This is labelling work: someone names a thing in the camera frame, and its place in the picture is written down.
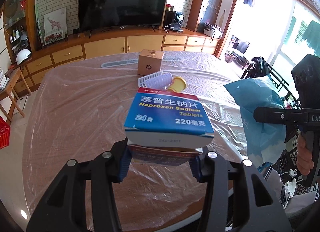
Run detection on light blue drawstring bag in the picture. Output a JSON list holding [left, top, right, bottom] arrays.
[[225, 75, 286, 168]]

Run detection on blue naproxen tablet box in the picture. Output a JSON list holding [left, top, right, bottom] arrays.
[[124, 88, 214, 166]]

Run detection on lavender hair roller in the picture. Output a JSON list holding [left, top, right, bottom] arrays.
[[138, 71, 173, 90]]

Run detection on brown loreal cardboard box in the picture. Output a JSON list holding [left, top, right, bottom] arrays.
[[137, 49, 164, 76]]

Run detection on right hand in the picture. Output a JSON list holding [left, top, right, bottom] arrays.
[[297, 133, 314, 176]]

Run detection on black jacket on chair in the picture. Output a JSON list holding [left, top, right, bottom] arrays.
[[247, 57, 270, 78]]

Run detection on potted plant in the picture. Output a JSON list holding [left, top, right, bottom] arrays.
[[225, 51, 235, 63]]

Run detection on black coffee machine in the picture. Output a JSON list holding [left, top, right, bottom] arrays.
[[163, 11, 184, 32]]

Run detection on wooden tv cabinet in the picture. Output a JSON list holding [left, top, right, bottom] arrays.
[[14, 27, 220, 95]]

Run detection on white helmet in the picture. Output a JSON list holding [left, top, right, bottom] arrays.
[[16, 49, 31, 65]]

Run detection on grey table edge strip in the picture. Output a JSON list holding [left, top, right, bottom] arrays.
[[100, 57, 181, 69]]

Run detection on black flat television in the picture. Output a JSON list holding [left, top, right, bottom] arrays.
[[78, 0, 167, 32]]

